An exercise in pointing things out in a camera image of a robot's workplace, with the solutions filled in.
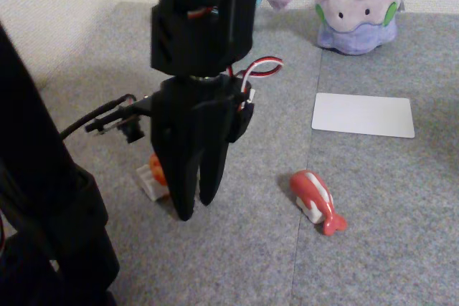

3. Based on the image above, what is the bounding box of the grey carpet tile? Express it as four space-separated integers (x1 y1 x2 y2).
35 1 323 306
292 8 459 306

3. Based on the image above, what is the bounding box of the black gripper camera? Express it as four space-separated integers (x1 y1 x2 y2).
85 94 153 145

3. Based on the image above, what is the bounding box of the black camera cable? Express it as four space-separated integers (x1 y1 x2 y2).
59 93 138 141

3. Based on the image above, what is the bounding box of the red white black servo cable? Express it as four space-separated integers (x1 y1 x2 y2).
225 55 285 110

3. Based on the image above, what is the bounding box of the orange shrimp sushi toy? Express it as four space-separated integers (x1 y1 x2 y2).
136 153 171 202

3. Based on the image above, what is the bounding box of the pink Goomy plush toy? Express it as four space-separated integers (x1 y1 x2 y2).
310 0 406 56

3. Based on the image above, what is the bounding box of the red tuna sushi toy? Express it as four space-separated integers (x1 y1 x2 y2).
289 169 348 237

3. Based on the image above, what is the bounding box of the white rectangular card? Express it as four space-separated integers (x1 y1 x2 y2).
311 92 416 139

